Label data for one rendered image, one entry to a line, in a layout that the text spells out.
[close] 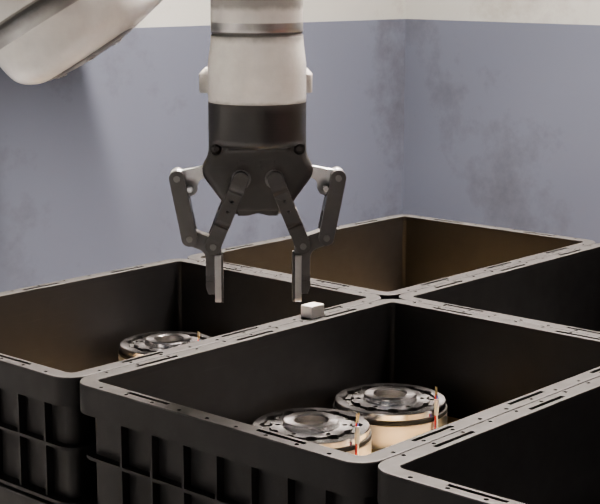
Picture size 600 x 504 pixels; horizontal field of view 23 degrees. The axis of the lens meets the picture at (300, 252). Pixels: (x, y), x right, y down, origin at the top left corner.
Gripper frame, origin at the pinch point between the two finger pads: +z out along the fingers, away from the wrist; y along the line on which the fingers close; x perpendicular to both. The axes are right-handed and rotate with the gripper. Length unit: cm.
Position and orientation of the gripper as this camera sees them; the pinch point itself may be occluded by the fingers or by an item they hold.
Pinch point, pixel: (258, 281)
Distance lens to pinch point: 114.0
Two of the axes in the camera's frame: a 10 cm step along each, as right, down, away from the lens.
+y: 10.0, -0.1, 0.5
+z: 0.0, 9.8, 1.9
